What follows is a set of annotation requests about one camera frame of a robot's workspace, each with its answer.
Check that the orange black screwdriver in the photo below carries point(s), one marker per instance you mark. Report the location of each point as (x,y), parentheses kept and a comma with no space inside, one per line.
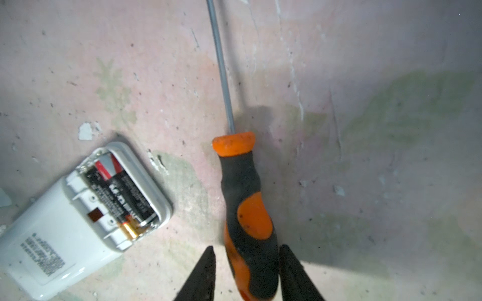
(250,236)

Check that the white remote control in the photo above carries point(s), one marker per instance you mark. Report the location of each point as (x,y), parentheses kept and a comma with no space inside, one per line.
(67,234)

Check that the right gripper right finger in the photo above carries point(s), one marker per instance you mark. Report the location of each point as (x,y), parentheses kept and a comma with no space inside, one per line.
(295,283)

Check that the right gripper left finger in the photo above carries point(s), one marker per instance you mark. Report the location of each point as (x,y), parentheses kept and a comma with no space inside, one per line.
(200,285)

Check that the red black AA battery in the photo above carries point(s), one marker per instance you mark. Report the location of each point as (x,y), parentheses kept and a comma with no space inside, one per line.
(110,163)

